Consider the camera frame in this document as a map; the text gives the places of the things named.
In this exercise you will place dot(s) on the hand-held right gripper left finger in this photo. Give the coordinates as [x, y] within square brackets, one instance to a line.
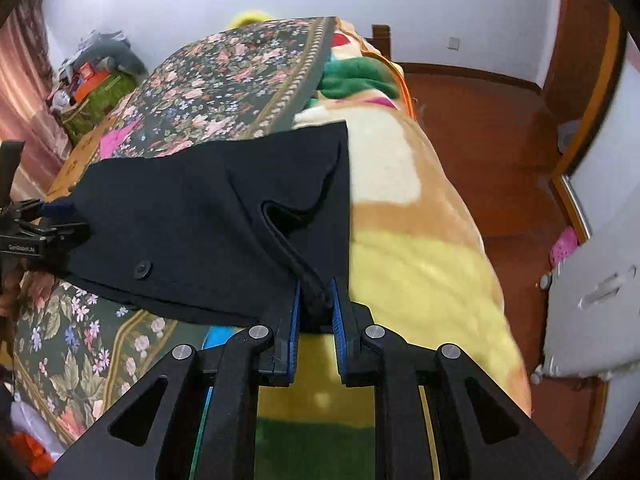
[295, 322]

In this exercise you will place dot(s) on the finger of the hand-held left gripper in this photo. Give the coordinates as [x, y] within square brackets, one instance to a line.
[52, 208]
[62, 236]

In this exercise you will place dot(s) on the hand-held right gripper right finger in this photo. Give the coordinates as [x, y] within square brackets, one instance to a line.
[340, 332]

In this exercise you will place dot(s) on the black pants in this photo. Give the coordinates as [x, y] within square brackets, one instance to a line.
[200, 220]

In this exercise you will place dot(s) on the wooden lap table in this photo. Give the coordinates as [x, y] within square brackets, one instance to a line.
[80, 157]

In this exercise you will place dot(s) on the pink cloth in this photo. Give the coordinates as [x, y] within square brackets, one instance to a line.
[115, 141]

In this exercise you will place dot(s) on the yellow cartoon fleece blanket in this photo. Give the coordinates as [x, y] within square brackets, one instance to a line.
[425, 260]

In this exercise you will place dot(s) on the green patterned storage box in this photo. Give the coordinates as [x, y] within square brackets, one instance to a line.
[100, 105]

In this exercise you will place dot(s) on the pink curtain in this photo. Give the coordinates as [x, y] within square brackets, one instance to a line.
[25, 85]

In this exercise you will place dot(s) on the orange box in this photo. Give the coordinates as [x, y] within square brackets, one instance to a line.
[90, 82]

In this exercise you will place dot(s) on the heap of crumpled clothes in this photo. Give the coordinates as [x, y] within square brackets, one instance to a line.
[70, 67]

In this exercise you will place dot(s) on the white plastic bag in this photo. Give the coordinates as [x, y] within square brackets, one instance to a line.
[32, 417]

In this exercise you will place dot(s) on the dark floral blanket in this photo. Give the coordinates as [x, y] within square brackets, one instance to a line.
[225, 75]

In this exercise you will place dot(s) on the pink slipper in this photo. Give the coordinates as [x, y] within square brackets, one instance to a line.
[563, 247]

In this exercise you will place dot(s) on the yellow padded arch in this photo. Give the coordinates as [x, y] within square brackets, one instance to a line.
[252, 16]

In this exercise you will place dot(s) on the white sliding wardrobe door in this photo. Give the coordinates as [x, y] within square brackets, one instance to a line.
[615, 150]

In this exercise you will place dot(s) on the brown wooden wardrobe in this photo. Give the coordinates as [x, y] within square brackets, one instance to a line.
[580, 60]

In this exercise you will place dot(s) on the wooden bed post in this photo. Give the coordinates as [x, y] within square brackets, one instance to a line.
[381, 40]

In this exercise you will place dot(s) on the white wall socket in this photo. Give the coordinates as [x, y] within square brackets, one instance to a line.
[453, 43]

